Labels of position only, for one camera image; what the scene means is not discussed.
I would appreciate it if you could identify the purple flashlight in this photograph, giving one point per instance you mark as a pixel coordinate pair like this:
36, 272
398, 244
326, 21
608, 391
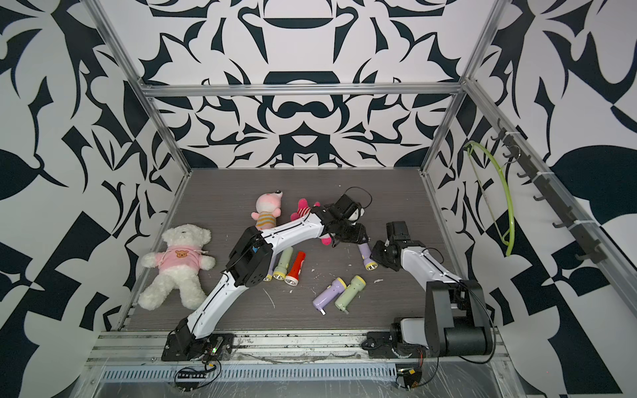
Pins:
366, 255
268, 276
335, 289

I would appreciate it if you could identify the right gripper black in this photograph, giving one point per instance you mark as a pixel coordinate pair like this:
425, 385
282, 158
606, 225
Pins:
376, 254

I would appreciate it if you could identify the white teddy bear pink shirt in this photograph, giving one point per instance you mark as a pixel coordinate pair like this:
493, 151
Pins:
178, 267

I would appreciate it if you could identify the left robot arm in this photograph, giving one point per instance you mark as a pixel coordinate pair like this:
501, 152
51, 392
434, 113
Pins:
250, 259

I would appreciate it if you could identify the green hoop on wall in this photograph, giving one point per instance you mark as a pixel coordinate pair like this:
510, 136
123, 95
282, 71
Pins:
507, 238

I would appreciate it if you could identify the black hook rail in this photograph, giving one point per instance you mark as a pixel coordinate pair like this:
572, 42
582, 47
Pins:
570, 215

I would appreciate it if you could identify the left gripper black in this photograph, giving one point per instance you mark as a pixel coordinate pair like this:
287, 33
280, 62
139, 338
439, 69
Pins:
359, 235

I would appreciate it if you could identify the black connector box left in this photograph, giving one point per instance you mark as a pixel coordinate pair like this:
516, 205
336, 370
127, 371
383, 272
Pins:
189, 377

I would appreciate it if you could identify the black connector box right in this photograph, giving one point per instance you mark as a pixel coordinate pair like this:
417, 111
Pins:
408, 378

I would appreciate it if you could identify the white plush yellow glasses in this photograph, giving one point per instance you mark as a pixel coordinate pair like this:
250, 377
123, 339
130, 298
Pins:
303, 210

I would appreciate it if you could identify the black connector box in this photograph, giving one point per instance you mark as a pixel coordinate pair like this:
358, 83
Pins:
189, 377
408, 378

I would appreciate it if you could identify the pink plush striped shirt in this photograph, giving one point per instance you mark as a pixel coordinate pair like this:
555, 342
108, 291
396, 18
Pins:
267, 210

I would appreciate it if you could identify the red flashlight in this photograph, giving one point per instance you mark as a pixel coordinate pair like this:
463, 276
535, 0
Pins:
293, 276

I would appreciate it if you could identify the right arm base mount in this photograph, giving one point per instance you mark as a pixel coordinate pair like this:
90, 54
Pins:
405, 339

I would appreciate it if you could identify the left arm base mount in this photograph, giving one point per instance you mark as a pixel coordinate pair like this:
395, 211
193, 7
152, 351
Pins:
199, 348

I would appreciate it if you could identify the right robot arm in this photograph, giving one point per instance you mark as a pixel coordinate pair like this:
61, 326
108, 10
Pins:
456, 322

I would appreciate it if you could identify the light green flashlight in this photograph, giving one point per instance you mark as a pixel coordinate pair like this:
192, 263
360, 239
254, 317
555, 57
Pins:
281, 270
355, 287

